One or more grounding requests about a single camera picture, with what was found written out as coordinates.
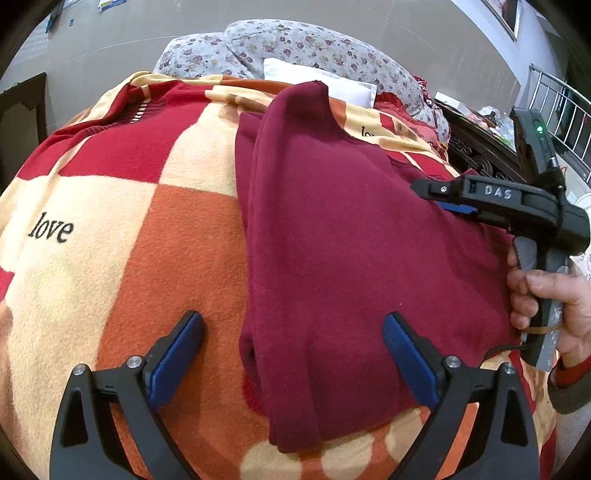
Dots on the red orange checkered love blanket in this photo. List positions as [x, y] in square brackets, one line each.
[114, 226]

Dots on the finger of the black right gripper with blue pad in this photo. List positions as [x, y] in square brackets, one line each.
[451, 196]

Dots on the dark red fleece garment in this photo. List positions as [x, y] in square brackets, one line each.
[336, 240]

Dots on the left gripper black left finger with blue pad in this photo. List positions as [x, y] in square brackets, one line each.
[86, 444]

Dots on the white pillow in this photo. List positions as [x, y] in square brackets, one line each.
[352, 92]

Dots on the floral grey quilt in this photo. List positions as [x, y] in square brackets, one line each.
[240, 49]

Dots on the person's right hand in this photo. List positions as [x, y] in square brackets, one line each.
[572, 290]

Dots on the red grey sleeve forearm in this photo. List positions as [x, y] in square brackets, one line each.
[569, 387]

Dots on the dark wooden chair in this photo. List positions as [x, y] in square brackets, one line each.
[23, 124]

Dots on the wall calendar poster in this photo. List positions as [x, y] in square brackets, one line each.
[104, 5]

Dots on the framed wall picture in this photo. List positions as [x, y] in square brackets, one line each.
[509, 13]

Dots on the clutter on headboard shelf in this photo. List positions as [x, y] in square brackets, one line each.
[489, 118]

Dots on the red embroidered pillow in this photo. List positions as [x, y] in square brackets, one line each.
[406, 115]

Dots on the metal stair railing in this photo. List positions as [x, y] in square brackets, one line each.
[566, 113]

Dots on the dark cloth hanging on wall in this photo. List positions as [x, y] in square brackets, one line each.
[54, 16]

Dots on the dark carved wooden headboard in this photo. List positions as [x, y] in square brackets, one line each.
[473, 147]

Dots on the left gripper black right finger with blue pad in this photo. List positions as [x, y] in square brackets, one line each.
[502, 443]

